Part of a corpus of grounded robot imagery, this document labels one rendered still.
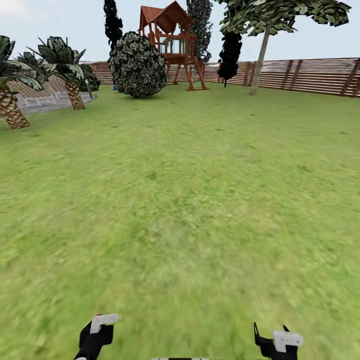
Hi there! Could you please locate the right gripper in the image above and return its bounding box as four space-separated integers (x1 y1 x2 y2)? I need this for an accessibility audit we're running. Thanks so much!
255 326 298 360

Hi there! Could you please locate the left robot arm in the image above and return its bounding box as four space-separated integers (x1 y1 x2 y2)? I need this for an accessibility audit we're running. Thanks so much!
74 313 119 360

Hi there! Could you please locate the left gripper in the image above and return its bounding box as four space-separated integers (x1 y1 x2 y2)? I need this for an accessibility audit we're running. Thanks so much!
79 322 114 352

